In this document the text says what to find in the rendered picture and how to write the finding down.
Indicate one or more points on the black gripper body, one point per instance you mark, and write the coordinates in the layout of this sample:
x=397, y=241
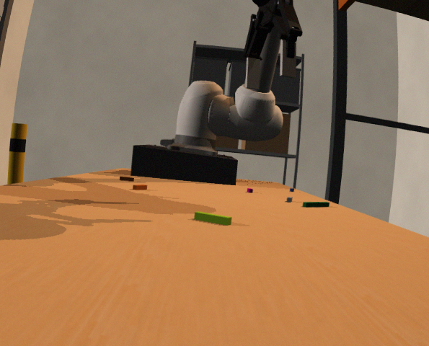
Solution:
x=273, y=5

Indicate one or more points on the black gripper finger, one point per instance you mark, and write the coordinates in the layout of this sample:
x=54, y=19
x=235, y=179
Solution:
x=253, y=48
x=283, y=23

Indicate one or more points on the green rectangular bar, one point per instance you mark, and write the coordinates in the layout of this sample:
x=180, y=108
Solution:
x=212, y=218

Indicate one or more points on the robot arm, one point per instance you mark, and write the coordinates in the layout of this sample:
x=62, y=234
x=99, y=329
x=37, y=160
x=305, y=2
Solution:
x=251, y=115

